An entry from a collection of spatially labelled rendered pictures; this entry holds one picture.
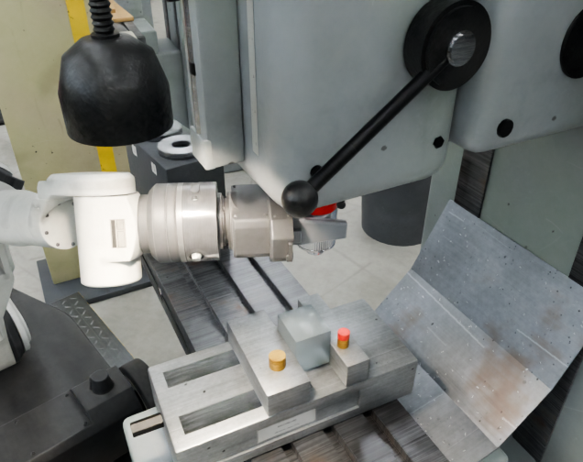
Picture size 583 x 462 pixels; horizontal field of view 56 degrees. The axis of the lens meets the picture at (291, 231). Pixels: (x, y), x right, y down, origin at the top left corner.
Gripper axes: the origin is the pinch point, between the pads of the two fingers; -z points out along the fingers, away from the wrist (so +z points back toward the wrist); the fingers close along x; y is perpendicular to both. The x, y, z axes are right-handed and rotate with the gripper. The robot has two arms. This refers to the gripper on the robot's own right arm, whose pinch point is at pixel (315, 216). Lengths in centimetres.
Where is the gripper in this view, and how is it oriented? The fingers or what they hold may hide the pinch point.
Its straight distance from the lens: 62.4
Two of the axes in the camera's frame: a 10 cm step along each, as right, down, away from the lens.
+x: -1.0, -5.5, 8.3
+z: -9.9, 0.4, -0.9
